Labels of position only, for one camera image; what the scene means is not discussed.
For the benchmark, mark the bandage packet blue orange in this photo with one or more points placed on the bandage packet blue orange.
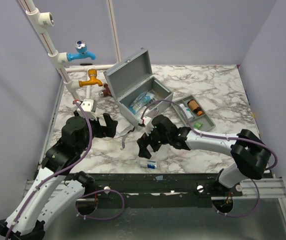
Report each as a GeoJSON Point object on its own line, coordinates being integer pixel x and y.
{"type": "Point", "coordinates": [155, 96]}

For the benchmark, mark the white pvc pipe frame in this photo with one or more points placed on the white pvc pipe frame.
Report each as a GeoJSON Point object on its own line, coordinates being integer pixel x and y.
{"type": "Point", "coordinates": [60, 23]}

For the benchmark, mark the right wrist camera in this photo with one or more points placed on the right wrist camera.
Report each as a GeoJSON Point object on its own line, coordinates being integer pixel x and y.
{"type": "Point", "coordinates": [146, 122]}

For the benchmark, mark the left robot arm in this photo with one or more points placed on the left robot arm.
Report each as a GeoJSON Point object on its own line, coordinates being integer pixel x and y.
{"type": "Point", "coordinates": [37, 210]}

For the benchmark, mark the brown medicine bottle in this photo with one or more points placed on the brown medicine bottle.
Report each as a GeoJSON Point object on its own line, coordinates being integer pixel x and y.
{"type": "Point", "coordinates": [195, 107]}

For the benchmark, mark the grey metal medicine box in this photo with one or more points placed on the grey metal medicine box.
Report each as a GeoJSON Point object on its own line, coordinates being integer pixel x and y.
{"type": "Point", "coordinates": [131, 77]}

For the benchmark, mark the brown faucet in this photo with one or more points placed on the brown faucet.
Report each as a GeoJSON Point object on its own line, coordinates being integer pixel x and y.
{"type": "Point", "coordinates": [105, 92]}

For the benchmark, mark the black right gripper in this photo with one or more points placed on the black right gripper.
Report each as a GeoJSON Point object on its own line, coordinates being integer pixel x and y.
{"type": "Point", "coordinates": [150, 139]}

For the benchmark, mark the blue white bandage roll pack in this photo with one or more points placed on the blue white bandage roll pack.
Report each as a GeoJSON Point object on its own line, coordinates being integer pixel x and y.
{"type": "Point", "coordinates": [136, 106]}

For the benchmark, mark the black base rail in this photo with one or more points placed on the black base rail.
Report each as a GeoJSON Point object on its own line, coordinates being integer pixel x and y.
{"type": "Point", "coordinates": [153, 190]}

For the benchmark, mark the white blue tube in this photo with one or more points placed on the white blue tube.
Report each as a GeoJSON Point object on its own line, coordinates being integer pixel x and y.
{"type": "Point", "coordinates": [147, 164]}

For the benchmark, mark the orange plastic faucet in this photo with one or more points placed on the orange plastic faucet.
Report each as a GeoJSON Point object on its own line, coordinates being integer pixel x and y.
{"type": "Point", "coordinates": [93, 80]}

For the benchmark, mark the white medicine bottle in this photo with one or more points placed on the white medicine bottle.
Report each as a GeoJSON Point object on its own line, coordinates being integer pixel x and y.
{"type": "Point", "coordinates": [186, 110]}

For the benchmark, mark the blue plastic faucet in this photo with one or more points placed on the blue plastic faucet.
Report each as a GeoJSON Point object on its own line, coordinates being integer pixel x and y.
{"type": "Point", "coordinates": [82, 52]}

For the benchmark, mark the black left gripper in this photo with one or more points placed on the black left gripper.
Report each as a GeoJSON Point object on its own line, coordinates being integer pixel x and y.
{"type": "Point", "coordinates": [110, 130]}

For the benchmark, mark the grey plastic tray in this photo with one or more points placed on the grey plastic tray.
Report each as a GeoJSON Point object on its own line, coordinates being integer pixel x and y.
{"type": "Point", "coordinates": [208, 123]}

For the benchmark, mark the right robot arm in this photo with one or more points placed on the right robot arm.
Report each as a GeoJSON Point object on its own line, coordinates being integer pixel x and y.
{"type": "Point", "coordinates": [249, 153]}

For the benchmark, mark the blue alcohol pad bag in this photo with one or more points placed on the blue alcohol pad bag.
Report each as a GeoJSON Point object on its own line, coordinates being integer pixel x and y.
{"type": "Point", "coordinates": [146, 96]}

